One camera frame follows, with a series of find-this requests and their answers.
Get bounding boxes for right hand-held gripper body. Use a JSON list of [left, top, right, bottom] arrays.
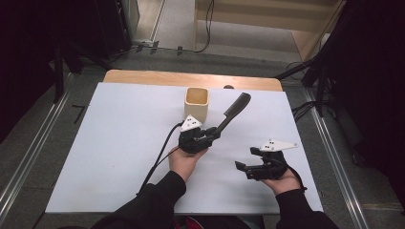
[[245, 139, 300, 181]]

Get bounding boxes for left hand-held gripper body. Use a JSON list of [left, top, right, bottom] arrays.
[[178, 114, 213, 155]]

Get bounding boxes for beige square cup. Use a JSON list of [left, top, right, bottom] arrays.
[[183, 87, 210, 124]]

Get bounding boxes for black comb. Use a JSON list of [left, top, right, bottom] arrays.
[[213, 92, 252, 136]]

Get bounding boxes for person's right hand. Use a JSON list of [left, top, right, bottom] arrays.
[[260, 168, 302, 196]]

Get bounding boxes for person's left hand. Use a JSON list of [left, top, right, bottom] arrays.
[[168, 146, 209, 182]]

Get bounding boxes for wooden table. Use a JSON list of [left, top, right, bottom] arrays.
[[102, 69, 284, 93]]

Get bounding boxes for red cloth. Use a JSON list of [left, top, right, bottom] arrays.
[[176, 216, 205, 229]]

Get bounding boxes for white board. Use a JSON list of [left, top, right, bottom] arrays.
[[45, 81, 325, 215]]

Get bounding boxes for black metal stand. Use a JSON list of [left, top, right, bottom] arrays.
[[52, 39, 113, 105], [274, 47, 339, 118]]

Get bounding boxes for light wooden cabinet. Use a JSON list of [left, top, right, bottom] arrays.
[[192, 0, 348, 62]]

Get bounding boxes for dark curtain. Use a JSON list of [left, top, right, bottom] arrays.
[[0, 0, 132, 145], [320, 0, 405, 206]]

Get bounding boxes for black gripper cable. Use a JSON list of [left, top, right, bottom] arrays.
[[282, 157, 309, 192], [136, 121, 185, 196]]

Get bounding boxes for black floor cables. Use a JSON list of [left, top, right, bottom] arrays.
[[290, 100, 320, 124]]

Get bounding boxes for metal floor rail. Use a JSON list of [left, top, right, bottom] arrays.
[[0, 73, 76, 221], [301, 87, 371, 229]]

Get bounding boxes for black hanging cable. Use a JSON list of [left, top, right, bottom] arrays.
[[194, 0, 215, 53]]

